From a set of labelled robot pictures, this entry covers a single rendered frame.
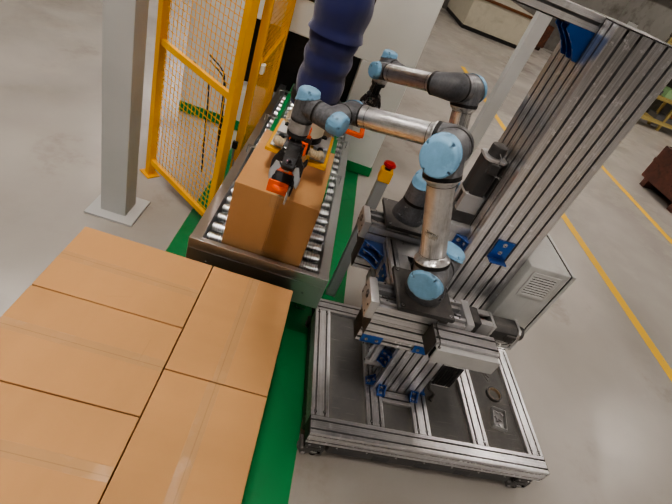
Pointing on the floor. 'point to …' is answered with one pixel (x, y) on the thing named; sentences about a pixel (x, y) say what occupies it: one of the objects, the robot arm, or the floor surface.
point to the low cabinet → (492, 19)
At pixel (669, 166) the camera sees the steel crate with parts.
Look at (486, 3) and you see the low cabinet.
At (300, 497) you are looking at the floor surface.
